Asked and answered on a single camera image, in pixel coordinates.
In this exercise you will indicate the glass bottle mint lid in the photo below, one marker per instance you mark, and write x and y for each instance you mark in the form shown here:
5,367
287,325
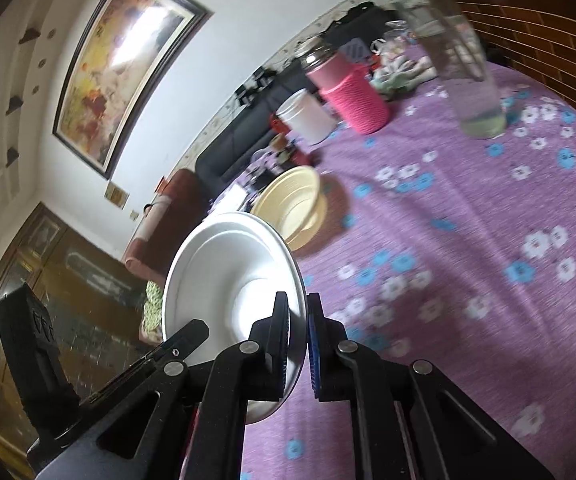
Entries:
448,45

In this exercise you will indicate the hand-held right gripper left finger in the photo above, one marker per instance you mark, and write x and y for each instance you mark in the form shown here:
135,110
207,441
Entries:
273,340

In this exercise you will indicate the framed wall painting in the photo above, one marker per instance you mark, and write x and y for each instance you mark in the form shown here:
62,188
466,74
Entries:
118,70

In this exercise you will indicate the purple floral tablecloth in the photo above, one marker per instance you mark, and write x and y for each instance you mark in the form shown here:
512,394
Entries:
443,260

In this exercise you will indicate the large white bowl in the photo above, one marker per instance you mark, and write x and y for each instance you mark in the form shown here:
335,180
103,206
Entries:
218,270

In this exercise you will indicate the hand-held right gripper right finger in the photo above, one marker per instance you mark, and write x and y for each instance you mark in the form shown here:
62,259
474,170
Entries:
313,365

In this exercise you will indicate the pink sleeved bottle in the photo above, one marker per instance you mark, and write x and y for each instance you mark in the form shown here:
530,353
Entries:
358,100

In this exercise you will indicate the small brown jar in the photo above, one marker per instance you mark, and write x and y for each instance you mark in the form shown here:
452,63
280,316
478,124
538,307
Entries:
280,145

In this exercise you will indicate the framed wall certificate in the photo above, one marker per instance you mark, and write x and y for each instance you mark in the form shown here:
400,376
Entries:
116,195

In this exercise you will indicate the brown sofa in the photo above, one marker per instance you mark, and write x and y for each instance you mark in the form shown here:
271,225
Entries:
178,195

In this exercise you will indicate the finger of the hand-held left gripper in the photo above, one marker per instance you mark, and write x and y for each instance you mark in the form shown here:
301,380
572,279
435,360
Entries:
168,350
33,350

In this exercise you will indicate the black charger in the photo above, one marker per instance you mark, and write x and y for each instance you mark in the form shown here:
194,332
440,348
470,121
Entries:
245,94
264,76

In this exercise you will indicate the black leather sofa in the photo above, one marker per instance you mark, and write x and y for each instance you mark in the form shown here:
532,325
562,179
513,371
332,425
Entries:
238,140

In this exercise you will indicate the cream plastic bowl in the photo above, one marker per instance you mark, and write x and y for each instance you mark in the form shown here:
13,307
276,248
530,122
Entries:
288,200

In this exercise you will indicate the green floral blanket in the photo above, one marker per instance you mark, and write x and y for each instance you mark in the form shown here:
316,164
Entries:
152,305

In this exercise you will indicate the white plastic jar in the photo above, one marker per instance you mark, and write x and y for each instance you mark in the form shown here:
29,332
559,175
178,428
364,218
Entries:
308,115

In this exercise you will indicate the wooden glass-panel door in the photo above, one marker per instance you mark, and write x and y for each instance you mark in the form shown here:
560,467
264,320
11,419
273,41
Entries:
43,260

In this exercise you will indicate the white gloves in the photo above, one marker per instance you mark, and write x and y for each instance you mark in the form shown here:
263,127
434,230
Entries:
403,77

